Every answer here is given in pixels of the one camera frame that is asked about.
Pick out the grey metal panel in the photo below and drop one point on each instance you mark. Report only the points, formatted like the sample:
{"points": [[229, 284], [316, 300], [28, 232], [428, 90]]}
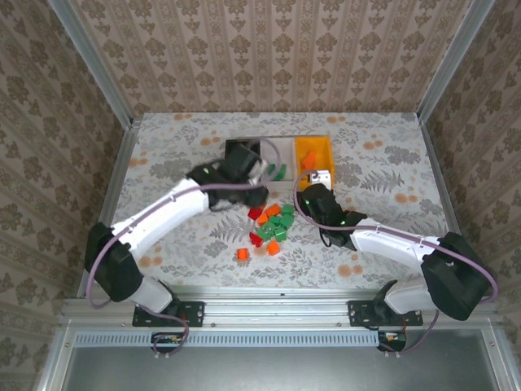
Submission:
{"points": [[264, 370]]}

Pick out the white plastic bin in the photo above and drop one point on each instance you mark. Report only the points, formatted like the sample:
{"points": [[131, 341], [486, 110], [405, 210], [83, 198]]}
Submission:
{"points": [[287, 146]]}

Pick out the black connector box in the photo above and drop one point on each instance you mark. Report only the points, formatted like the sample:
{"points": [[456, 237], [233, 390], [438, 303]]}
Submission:
{"points": [[392, 340], [167, 340]]}

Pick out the aluminium frame post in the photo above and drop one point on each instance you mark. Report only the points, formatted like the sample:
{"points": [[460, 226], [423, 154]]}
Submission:
{"points": [[91, 61], [445, 61]]}

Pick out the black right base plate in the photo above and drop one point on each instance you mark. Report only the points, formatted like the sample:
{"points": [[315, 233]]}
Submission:
{"points": [[360, 313]]}

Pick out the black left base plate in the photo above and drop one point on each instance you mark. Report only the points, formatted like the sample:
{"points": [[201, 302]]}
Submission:
{"points": [[191, 313]]}

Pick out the aluminium left side rail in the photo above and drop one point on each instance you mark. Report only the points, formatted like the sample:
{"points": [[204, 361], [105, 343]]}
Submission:
{"points": [[110, 203]]}

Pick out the orange lego brick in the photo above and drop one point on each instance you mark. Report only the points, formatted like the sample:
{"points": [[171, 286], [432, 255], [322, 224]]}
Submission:
{"points": [[273, 247], [273, 209], [309, 159], [263, 218], [243, 254]]}

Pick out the orange plastic bin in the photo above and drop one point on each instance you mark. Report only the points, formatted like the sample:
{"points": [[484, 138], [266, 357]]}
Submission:
{"points": [[321, 146]]}

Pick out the floral tablecloth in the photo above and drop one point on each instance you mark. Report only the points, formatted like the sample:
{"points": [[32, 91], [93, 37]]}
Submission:
{"points": [[366, 183]]}

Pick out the aluminium right frame post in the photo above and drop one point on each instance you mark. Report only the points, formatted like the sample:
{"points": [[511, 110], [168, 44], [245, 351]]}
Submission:
{"points": [[445, 61]]}

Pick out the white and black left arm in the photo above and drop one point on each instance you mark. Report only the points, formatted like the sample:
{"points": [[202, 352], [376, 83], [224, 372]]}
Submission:
{"points": [[163, 216]]}

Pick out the aluminium left frame post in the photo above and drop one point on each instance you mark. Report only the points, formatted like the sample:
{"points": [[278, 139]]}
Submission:
{"points": [[91, 61]]}

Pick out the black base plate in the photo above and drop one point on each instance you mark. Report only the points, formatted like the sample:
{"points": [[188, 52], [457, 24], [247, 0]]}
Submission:
{"points": [[360, 313], [191, 313]]}

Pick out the aluminium right side rail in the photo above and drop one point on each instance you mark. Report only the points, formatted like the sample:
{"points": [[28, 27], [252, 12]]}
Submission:
{"points": [[437, 175]]}

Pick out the black plastic bin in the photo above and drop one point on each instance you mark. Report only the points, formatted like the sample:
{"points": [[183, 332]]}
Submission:
{"points": [[234, 146]]}

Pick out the aluminium rail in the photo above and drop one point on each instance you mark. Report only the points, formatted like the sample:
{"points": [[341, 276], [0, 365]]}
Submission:
{"points": [[110, 203], [437, 175], [277, 305]]}

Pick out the aluminium front rail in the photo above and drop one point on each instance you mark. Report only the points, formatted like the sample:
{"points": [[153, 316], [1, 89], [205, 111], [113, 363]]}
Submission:
{"points": [[277, 305]]}

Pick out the right black connector box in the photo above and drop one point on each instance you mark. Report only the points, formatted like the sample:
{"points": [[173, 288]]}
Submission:
{"points": [[392, 340]]}

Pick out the left black connector box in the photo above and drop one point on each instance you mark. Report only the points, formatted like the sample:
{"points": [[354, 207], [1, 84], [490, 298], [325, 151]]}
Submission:
{"points": [[167, 340]]}

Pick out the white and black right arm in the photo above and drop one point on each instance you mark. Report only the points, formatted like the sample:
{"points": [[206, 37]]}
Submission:
{"points": [[390, 240]]}

